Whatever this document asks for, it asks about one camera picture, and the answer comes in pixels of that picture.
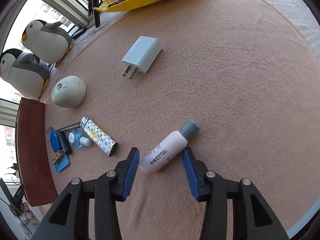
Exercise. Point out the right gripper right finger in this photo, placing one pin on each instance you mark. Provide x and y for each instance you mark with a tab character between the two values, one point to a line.
253	218

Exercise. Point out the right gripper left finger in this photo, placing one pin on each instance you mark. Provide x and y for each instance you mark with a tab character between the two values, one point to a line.
68	217

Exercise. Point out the red white open box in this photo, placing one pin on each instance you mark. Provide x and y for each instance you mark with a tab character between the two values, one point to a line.
32	156

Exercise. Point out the blue floss box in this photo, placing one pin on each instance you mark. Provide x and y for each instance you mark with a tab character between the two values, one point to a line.
60	160

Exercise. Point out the black cylinder tube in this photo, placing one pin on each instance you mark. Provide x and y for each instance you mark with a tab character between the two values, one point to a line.
64	143

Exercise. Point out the small clear blue bottle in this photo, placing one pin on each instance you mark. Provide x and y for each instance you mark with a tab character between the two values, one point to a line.
77	139

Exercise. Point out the patterned lighter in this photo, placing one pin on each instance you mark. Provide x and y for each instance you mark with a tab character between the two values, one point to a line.
103	140

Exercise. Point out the pink bottle grey cap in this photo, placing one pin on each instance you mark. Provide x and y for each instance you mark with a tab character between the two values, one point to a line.
168	148

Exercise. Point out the round white plug adapter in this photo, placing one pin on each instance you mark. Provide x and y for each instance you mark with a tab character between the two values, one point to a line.
69	92

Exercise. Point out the pink fleece blanket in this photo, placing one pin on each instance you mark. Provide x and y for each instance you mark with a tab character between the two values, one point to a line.
238	68

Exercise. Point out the large penguin plush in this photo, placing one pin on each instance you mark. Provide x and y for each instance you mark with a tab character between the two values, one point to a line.
25	72

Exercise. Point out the small penguin plush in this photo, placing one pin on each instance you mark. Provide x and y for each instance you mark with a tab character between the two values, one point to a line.
47	41

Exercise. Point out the white usb charger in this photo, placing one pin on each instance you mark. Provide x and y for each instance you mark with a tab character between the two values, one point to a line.
141	56

